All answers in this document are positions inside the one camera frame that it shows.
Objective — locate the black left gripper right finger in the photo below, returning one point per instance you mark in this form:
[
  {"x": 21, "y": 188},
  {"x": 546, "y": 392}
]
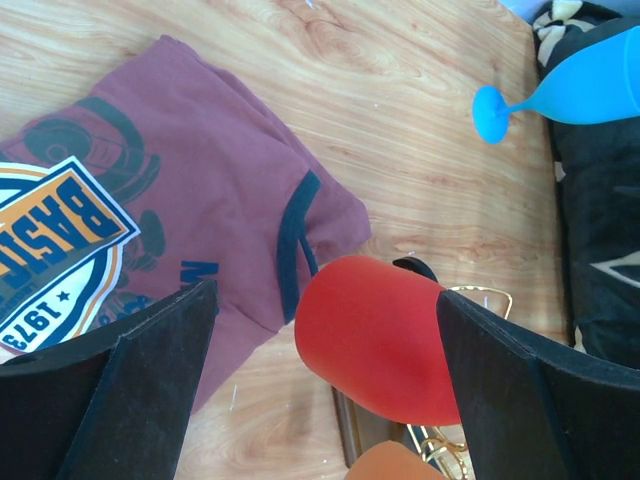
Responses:
[{"x": 533, "y": 408}]

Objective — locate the black floral blanket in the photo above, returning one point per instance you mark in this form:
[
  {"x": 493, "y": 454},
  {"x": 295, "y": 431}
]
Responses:
[{"x": 597, "y": 185}]

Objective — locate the maroon printed t-shirt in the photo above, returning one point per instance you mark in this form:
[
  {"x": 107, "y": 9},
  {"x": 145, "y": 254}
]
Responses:
[{"x": 168, "y": 173}]

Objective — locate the gold wire glass rack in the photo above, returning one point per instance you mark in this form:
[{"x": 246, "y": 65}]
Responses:
[{"x": 443, "y": 448}]

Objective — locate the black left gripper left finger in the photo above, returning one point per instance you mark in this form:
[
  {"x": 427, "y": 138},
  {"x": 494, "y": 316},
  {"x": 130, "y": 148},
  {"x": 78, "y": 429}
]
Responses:
[{"x": 113, "y": 403}]

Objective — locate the orange wine glass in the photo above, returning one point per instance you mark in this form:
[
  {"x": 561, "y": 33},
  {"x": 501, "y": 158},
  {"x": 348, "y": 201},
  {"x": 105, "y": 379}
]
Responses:
[{"x": 391, "y": 460}]

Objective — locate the blue wine glass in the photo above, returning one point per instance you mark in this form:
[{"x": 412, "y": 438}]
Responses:
[{"x": 595, "y": 85}]

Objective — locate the red wine glass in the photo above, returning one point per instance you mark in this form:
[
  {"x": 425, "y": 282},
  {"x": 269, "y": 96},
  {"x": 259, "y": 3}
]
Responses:
[{"x": 369, "y": 328}]

